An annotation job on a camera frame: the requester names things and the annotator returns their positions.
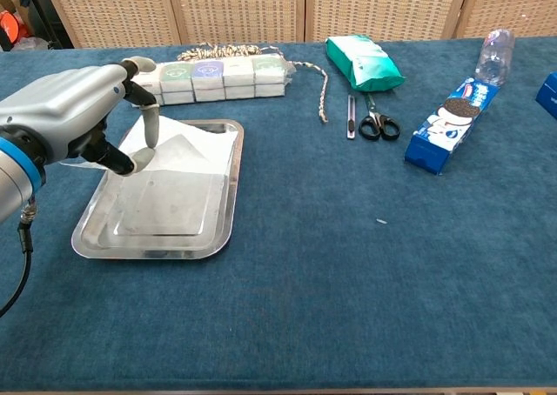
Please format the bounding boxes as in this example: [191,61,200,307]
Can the green wet wipes pack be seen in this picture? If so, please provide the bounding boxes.
[325,35,406,93]

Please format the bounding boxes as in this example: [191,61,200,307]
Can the long slim blue cookie box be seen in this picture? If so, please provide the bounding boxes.
[404,76,500,177]

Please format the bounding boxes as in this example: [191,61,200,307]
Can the pocket tissue multipack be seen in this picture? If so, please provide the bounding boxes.
[128,54,293,109]

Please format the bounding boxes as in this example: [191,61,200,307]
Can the white paper napkin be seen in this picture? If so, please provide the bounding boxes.
[60,114,239,238]

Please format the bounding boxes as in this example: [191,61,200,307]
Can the black tripod stand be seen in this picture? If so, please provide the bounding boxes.
[17,0,75,50]

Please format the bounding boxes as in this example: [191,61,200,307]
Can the stainless steel rectangular tray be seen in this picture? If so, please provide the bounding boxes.
[70,118,245,261]

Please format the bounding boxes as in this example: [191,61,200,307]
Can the wide blue cookie box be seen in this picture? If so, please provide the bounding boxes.
[535,71,557,121]

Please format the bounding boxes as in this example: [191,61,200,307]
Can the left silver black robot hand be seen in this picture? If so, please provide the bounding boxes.
[0,56,158,177]

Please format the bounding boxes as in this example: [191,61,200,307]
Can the blue table cloth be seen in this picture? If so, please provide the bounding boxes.
[0,37,557,392]

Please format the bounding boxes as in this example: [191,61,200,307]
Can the slim utility knife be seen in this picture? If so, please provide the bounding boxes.
[346,94,357,140]

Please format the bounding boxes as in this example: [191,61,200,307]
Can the black handled scissors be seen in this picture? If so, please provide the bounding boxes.
[358,92,401,143]

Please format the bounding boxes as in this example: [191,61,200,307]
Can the orange object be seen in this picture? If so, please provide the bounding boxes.
[0,10,28,44]

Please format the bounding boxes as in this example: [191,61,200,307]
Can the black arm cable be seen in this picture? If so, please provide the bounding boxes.
[0,207,38,318]

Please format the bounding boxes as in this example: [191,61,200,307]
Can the wicker folding screen panel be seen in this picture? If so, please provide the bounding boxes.
[452,0,557,39]
[164,0,306,44]
[304,0,473,43]
[40,0,182,50]

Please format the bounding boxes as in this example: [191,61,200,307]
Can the clear plastic bottle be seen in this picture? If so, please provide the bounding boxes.
[474,28,517,88]

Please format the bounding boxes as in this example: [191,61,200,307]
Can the beige braided rope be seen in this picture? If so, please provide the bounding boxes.
[177,42,331,124]

